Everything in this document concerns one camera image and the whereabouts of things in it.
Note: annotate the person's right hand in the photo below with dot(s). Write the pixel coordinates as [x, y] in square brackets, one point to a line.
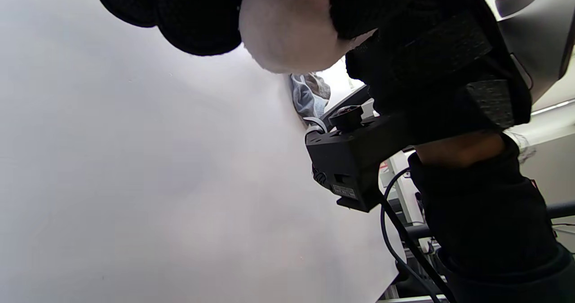
[426, 60]

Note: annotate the grey hand controller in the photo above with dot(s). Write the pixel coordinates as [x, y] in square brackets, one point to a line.
[539, 33]

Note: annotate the person's left hand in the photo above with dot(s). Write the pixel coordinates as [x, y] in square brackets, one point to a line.
[197, 15]

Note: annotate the grey sock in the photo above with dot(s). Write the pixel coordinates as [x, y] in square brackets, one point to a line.
[321, 85]

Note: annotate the white sock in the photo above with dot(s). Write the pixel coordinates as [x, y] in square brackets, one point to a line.
[287, 24]

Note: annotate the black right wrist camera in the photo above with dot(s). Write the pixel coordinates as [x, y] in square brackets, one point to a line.
[350, 159]

